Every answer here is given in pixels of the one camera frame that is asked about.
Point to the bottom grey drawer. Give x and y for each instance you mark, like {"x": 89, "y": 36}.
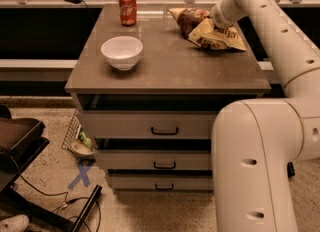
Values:
{"x": 160, "y": 183}

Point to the small bowl on floor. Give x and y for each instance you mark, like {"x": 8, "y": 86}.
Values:
{"x": 81, "y": 151}

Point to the grey drawer cabinet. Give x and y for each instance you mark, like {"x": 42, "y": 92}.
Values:
{"x": 173, "y": 75}

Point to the wire basket on floor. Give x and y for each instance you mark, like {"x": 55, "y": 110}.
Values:
{"x": 71, "y": 133}

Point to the grey drawer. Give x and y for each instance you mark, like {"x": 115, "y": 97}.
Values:
{"x": 146, "y": 125}
{"x": 152, "y": 160}
{"x": 160, "y": 183}

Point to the top grey drawer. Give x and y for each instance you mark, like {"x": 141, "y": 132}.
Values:
{"x": 146, "y": 125}

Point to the red cola can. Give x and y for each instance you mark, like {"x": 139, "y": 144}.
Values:
{"x": 128, "y": 12}

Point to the white ceramic bowl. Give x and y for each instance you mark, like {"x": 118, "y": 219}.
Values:
{"x": 122, "y": 52}

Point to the black cart with tray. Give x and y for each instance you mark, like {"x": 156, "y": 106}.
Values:
{"x": 21, "y": 141}

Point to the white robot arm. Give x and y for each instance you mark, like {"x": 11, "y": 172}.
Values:
{"x": 254, "y": 140}

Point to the white shoe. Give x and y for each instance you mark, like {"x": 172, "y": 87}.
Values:
{"x": 18, "y": 223}

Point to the black stand leg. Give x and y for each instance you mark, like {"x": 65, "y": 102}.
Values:
{"x": 290, "y": 170}

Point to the blue tape cross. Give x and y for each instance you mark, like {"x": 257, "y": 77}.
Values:
{"x": 83, "y": 168}

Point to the brown chip bag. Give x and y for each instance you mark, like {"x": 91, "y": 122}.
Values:
{"x": 197, "y": 27}

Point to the middle grey drawer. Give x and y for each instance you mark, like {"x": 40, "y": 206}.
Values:
{"x": 152, "y": 160}

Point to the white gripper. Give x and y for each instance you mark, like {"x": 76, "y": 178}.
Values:
{"x": 219, "y": 16}

